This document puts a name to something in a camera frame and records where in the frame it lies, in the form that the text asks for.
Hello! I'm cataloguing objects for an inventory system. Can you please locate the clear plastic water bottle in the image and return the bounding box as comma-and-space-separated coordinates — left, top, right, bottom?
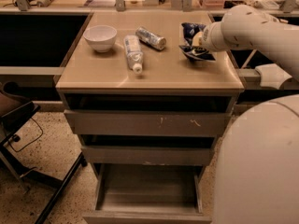
123, 35, 144, 75

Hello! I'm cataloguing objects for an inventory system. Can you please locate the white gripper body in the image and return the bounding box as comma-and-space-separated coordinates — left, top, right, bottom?
200, 22, 222, 51

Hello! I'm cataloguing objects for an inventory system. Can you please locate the middle drawer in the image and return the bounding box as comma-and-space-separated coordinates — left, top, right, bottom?
81, 146, 213, 166

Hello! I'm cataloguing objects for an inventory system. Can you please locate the open bottom drawer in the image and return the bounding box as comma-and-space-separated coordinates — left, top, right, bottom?
83, 164, 211, 224

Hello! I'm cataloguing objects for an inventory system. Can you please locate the silver drink can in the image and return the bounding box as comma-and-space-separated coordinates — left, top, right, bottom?
135, 27, 166, 50

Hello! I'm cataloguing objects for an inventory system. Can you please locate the top drawer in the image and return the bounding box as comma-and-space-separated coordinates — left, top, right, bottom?
64, 110, 230, 137

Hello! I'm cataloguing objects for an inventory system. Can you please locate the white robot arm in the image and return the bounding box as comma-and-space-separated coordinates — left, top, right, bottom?
200, 5, 299, 224

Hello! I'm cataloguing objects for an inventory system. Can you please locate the grey drawer cabinet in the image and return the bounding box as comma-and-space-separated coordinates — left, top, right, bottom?
54, 10, 245, 224

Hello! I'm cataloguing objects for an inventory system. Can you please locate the black office chair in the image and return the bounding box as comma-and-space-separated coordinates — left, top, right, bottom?
0, 80, 88, 224

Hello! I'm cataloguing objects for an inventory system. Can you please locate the black floor cable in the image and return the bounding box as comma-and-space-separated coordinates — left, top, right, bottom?
7, 117, 44, 153

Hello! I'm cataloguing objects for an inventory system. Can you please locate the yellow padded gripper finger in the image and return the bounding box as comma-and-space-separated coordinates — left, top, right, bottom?
192, 32, 203, 47

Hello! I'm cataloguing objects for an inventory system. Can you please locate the blue chip bag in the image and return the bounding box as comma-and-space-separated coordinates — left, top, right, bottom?
179, 22, 215, 62

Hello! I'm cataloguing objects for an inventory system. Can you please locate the white plastic housing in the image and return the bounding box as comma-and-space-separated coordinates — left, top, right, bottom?
255, 63, 291, 90

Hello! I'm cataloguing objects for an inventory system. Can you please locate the white bowl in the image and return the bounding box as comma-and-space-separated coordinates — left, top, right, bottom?
83, 25, 117, 52

